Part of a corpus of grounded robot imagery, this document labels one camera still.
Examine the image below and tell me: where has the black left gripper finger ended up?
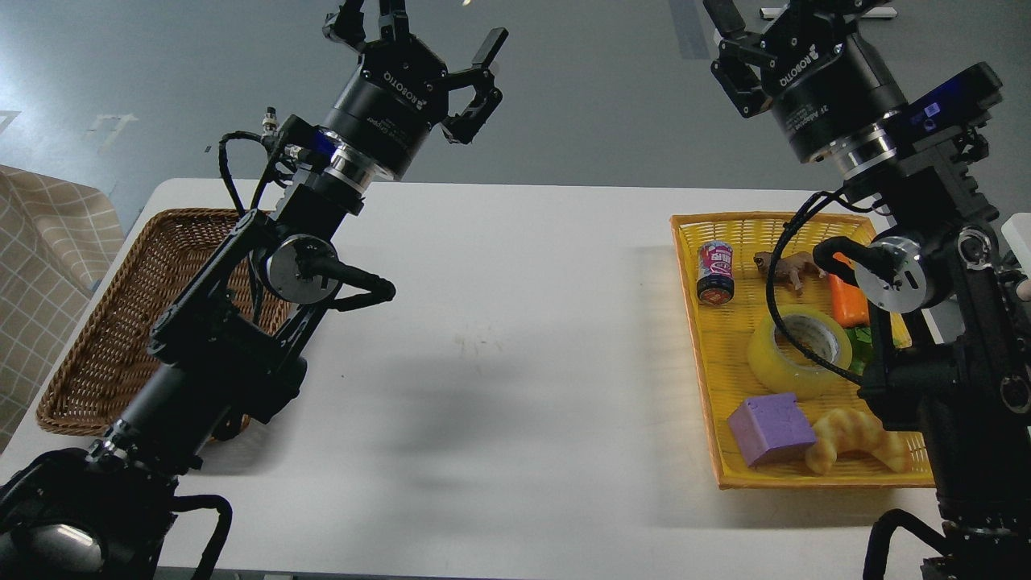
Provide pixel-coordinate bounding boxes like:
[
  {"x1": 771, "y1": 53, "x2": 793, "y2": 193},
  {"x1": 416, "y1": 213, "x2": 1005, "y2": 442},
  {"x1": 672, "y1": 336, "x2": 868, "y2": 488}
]
[
  {"x1": 321, "y1": 1, "x2": 412, "y2": 54},
  {"x1": 439, "y1": 28, "x2": 509, "y2": 144}
]

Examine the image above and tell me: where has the purple foam block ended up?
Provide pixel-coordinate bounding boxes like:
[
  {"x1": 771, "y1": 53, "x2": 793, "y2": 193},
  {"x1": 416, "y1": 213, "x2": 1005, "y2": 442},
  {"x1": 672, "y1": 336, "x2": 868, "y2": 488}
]
[{"x1": 727, "y1": 393, "x2": 818, "y2": 469}]

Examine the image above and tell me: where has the brown toy lion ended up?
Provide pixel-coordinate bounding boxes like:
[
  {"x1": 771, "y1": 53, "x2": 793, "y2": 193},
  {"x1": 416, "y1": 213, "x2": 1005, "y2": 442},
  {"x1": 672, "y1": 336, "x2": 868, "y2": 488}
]
[{"x1": 752, "y1": 252, "x2": 828, "y2": 295}]

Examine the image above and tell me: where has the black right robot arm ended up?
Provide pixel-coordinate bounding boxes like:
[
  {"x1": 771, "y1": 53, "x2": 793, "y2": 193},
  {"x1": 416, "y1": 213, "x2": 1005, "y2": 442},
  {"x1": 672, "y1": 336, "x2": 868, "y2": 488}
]
[{"x1": 704, "y1": 1, "x2": 1030, "y2": 579}]

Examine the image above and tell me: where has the toy croissant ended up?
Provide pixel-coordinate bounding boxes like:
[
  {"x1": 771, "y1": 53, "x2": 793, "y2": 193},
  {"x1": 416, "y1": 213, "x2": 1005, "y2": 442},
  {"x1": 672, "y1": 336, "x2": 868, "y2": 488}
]
[{"x1": 804, "y1": 408, "x2": 913, "y2": 475}]

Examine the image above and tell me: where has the yellow plastic basket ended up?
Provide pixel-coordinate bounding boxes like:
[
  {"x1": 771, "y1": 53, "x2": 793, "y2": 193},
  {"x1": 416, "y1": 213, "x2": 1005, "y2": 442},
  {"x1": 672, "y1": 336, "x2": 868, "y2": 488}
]
[{"x1": 670, "y1": 212, "x2": 933, "y2": 489}]

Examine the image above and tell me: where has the beige checkered cloth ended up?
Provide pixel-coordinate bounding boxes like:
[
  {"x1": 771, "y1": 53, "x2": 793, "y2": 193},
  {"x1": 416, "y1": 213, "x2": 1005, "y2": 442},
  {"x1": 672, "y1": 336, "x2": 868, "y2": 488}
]
[{"x1": 1, "y1": 166, "x2": 124, "y2": 447}]

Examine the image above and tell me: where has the orange toy carrot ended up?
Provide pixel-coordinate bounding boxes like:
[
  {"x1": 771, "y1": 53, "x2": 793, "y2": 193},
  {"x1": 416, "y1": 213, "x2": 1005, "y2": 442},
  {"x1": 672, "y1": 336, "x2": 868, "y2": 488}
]
[{"x1": 827, "y1": 271, "x2": 870, "y2": 328}]

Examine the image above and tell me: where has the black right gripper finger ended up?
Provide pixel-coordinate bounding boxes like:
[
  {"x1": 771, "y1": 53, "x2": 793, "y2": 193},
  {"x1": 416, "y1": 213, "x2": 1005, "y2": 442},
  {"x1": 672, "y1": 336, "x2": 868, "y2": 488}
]
[
  {"x1": 702, "y1": 1, "x2": 778, "y2": 118},
  {"x1": 785, "y1": 1, "x2": 890, "y2": 37}
]

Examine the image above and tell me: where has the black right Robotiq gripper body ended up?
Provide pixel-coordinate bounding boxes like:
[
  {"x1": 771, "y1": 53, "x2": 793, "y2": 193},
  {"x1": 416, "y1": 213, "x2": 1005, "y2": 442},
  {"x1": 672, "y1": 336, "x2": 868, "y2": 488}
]
[{"x1": 761, "y1": 14, "x2": 907, "y2": 163}]

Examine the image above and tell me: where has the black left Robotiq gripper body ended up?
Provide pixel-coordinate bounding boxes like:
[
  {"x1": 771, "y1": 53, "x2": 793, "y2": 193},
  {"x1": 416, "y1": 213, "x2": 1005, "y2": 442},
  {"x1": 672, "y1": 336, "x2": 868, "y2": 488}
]
[{"x1": 321, "y1": 35, "x2": 448, "y2": 180}]

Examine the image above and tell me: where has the yellow tape roll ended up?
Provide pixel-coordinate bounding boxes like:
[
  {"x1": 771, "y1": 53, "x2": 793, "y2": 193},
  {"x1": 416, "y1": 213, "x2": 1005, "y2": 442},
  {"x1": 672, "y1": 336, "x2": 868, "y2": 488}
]
[{"x1": 745, "y1": 305, "x2": 853, "y2": 401}]

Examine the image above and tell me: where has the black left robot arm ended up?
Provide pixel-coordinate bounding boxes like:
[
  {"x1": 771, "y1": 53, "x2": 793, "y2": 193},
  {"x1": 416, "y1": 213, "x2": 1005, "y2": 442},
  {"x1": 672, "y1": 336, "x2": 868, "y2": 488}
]
[{"x1": 2, "y1": 1, "x2": 508, "y2": 579}]

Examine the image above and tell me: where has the small printed drink can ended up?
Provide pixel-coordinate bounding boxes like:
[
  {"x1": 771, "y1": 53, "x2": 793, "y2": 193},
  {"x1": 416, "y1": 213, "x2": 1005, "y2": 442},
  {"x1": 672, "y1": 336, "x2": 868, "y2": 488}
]
[{"x1": 696, "y1": 239, "x2": 735, "y2": 307}]

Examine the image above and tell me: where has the brown wicker basket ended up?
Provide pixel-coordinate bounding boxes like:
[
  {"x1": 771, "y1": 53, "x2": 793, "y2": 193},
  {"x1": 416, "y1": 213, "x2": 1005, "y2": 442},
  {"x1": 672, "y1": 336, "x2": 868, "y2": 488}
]
[{"x1": 35, "y1": 209, "x2": 295, "y2": 442}]

